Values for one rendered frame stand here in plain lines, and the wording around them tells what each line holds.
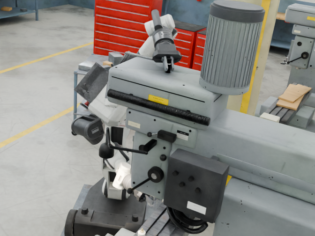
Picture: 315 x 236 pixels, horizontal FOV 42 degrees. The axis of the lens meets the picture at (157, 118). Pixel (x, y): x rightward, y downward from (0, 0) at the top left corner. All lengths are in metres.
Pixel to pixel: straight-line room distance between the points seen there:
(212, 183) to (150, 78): 0.51
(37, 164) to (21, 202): 0.67
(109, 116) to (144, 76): 0.60
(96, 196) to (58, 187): 1.14
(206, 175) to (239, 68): 0.42
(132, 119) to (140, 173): 0.27
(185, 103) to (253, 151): 0.32
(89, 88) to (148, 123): 0.63
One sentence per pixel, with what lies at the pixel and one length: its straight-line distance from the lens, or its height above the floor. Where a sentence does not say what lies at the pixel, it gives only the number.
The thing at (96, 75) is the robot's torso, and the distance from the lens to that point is 2.27.
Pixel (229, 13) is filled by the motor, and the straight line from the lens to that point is 1.49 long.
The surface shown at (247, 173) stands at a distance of 1.65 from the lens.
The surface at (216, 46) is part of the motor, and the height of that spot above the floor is 2.07.
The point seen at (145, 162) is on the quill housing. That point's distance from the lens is 1.83.
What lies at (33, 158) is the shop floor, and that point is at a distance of 4.74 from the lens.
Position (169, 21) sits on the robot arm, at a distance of 1.85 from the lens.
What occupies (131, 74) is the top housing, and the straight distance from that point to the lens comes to 1.68.
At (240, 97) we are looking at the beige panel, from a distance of 3.53.
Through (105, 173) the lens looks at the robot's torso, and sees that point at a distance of 2.81.
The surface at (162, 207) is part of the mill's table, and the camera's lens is 2.54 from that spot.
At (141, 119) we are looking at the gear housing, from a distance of 1.73.
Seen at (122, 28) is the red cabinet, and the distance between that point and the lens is 7.21.
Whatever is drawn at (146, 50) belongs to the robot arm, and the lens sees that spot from 2.19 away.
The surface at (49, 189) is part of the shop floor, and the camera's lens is 4.23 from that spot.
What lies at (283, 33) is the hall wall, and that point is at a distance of 10.82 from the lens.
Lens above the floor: 2.44
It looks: 25 degrees down
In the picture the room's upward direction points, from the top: 6 degrees clockwise
